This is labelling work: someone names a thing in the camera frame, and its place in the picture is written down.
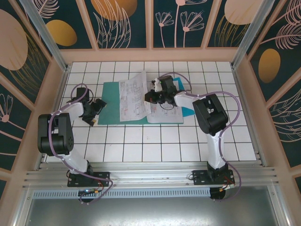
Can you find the teal paper folder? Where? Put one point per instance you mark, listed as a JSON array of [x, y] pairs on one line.
[[110, 106]]

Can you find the white printed paper sheet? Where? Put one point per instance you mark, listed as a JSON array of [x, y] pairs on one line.
[[169, 116], [131, 99]]

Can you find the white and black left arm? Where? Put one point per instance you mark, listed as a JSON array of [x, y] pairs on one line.
[[56, 134]]

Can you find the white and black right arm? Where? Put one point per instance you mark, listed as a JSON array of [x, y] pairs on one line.
[[211, 115]]

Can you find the dark panel with leaf outlines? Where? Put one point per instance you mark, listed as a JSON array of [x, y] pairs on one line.
[[138, 28]]

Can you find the dark panel with pink flowers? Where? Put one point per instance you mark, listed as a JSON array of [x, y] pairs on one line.
[[202, 37]]

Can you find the small circuit board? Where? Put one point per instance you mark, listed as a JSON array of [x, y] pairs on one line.
[[88, 191]]

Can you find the dark panel, peach circle fronds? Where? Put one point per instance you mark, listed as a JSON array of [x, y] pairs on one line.
[[225, 40]]

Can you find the dark panel, single pink flower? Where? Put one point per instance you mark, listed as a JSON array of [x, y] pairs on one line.
[[11, 141]]

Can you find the dark panel with golden oval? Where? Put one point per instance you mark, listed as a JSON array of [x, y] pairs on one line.
[[70, 14]]

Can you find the dark panel, large peach circle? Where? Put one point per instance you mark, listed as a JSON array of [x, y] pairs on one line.
[[14, 47]]

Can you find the grey metal sheet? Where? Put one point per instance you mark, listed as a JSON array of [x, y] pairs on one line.
[[150, 212]]

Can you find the dark panel, fern and oval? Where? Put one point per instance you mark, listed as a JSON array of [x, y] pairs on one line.
[[287, 70]]

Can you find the dark panel, pink fern leaves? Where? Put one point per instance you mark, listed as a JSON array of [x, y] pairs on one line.
[[289, 131]]

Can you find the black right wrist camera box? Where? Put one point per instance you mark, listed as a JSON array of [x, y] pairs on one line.
[[169, 83]]

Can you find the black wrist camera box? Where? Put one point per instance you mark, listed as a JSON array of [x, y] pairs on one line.
[[169, 83], [81, 94]]

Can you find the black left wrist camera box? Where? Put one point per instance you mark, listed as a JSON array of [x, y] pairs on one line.
[[81, 94]]

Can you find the aluminium side rail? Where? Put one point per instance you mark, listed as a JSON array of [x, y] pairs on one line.
[[61, 87], [249, 117]]

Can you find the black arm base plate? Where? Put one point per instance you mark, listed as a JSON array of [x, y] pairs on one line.
[[200, 177], [103, 179]]

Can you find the aluminium front rail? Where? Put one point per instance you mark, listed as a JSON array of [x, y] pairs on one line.
[[150, 175]]

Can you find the aluminium corner post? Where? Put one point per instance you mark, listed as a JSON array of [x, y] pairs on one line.
[[48, 37], [249, 35]]

